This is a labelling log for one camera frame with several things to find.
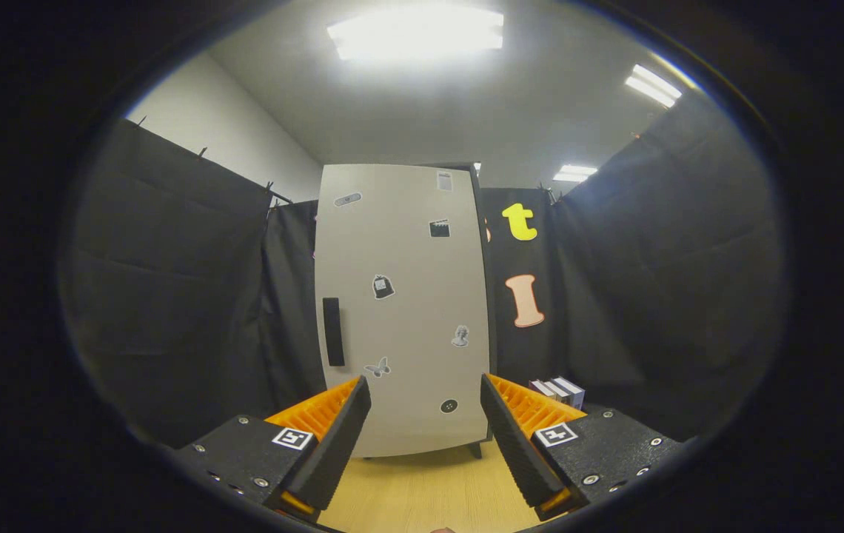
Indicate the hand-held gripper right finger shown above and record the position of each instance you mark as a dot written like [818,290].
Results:
[518,444]

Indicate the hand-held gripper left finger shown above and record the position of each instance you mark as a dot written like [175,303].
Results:
[337,444]

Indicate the dark grey cabinet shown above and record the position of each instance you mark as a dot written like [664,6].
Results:
[475,450]

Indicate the white spine book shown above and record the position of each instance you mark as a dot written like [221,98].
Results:
[557,390]

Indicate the blue grey book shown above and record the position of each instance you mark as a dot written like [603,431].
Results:
[572,391]

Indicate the black backdrop cloth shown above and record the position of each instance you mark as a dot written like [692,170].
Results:
[170,296]

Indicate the large ceiling light panel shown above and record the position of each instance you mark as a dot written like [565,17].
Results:
[414,33]

